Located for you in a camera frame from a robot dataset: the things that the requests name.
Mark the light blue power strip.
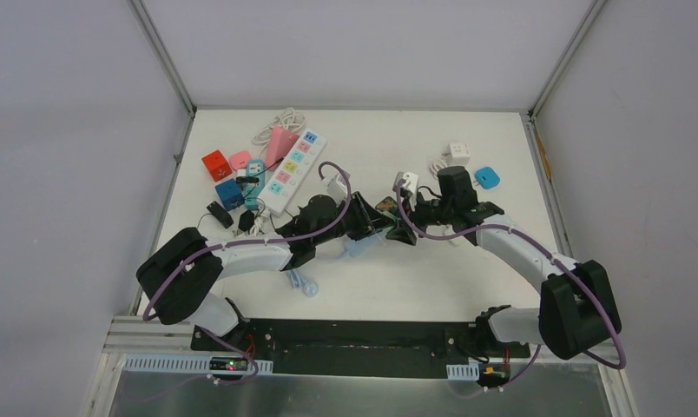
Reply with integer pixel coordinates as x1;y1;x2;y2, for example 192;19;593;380
286;229;389;297

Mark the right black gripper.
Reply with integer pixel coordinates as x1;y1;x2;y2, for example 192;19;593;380
385;189;455;245

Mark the red cube socket adapter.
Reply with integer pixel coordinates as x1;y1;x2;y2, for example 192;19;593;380
201;149;233;182

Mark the black thin cable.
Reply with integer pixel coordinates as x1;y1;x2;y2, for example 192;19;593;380
234;167;286;231

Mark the black charger with cable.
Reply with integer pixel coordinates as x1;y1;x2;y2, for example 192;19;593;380
202;201;234;229

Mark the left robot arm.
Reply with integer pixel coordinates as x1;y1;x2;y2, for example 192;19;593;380
135;192;395;352

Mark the white coiled cable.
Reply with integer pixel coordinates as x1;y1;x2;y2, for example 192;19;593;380
251;107;307;145

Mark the pink square adapter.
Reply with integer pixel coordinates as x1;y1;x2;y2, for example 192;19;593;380
228;150;252;171

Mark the purple cable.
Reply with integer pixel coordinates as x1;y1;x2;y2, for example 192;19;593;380
142;161;352;387
393;178;628;400

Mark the teal power strip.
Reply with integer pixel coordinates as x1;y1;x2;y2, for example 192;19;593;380
243;159;267;211

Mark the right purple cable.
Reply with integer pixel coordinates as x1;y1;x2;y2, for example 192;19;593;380
393;178;628;400

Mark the black plug adapter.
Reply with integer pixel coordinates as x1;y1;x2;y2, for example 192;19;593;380
237;210;255;233

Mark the white tiger cube adapter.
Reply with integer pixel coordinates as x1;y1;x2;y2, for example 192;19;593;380
441;142;471;167

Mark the dark blue cube adapter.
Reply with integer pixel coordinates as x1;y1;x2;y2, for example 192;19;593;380
214;179;245;211

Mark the dark green cube adapter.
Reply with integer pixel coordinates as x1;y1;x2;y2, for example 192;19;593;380
375;196;398;220

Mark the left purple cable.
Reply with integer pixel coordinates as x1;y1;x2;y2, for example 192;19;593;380
142;161;352;387

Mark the white multicolour power strip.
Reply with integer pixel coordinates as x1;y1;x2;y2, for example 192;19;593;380
259;129;327;216

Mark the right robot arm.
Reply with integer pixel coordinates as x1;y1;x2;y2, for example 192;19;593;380
392;166;626;369

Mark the pink wedge power strip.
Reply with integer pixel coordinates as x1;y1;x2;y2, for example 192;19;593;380
265;126;300;170

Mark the blue folding plug adapter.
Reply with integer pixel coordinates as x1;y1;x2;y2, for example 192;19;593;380
474;166;501;189

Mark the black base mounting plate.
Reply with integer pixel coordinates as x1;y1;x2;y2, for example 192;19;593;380
222;319;530;379

